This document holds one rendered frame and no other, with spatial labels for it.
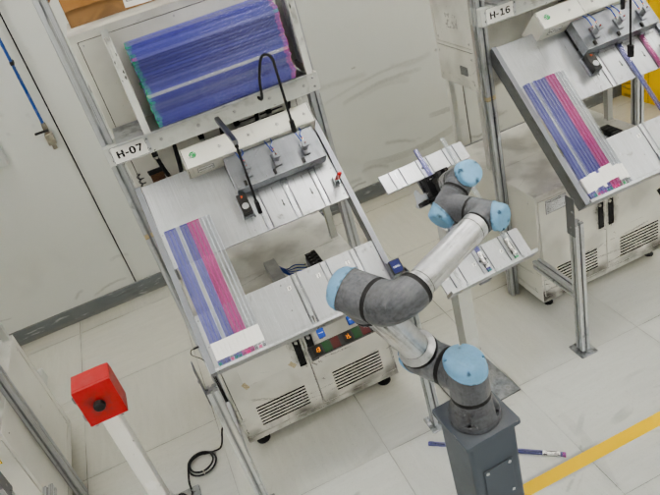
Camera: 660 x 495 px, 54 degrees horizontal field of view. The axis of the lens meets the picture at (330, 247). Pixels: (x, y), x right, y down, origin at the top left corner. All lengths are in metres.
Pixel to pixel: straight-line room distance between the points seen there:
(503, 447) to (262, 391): 1.05
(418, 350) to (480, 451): 0.35
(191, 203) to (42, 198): 1.71
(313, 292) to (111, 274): 2.13
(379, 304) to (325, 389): 1.30
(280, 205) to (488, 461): 1.08
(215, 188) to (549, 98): 1.30
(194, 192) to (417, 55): 2.24
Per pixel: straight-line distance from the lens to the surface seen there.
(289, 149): 2.31
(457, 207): 1.75
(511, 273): 3.18
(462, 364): 1.81
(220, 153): 2.30
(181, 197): 2.33
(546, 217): 2.87
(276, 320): 2.17
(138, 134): 2.26
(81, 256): 4.06
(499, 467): 2.06
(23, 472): 2.72
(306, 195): 2.30
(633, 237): 3.28
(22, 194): 3.91
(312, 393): 2.74
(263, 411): 2.73
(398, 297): 1.49
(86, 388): 2.26
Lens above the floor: 2.03
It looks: 31 degrees down
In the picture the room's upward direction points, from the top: 17 degrees counter-clockwise
